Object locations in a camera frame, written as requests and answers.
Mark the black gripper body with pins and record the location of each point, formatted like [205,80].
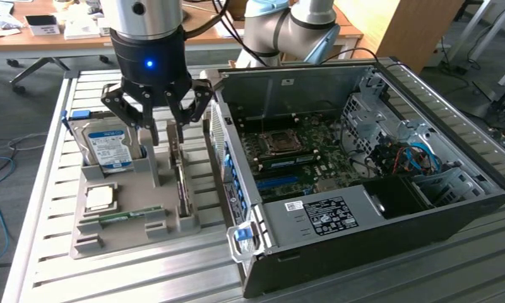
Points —
[150,60]

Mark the Nvidia graphics card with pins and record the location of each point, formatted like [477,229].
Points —
[181,189]

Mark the hard disk in blue caddy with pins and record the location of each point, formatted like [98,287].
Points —
[106,148]

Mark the white cardboard box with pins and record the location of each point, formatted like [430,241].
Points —
[104,30]
[80,30]

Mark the stack of papers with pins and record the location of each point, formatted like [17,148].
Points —
[230,33]

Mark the CPU socket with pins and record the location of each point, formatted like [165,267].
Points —
[281,143]

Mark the grey office chair base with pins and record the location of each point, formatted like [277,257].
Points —
[33,71]

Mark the wooden desk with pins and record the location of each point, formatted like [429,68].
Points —
[45,42]

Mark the white box with black top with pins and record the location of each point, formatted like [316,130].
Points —
[44,26]

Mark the grey parts rack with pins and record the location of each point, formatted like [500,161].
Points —
[138,195]

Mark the installed green RAM stick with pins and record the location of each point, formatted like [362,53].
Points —
[288,161]

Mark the silver CPU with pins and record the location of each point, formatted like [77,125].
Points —
[100,198]

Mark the blue expansion slot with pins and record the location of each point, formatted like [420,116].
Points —
[277,183]

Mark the loose green RAM stick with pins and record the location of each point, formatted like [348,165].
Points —
[125,214]

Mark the green Dell motherboard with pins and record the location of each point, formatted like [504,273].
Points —
[320,158]

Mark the silver metal disk bay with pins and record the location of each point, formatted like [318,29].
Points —
[361,126]

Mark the grey power supply unit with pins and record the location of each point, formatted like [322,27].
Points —
[320,217]

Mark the wooden cabinet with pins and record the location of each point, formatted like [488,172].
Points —
[404,31]

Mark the black open PC case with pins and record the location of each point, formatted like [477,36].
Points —
[361,252]

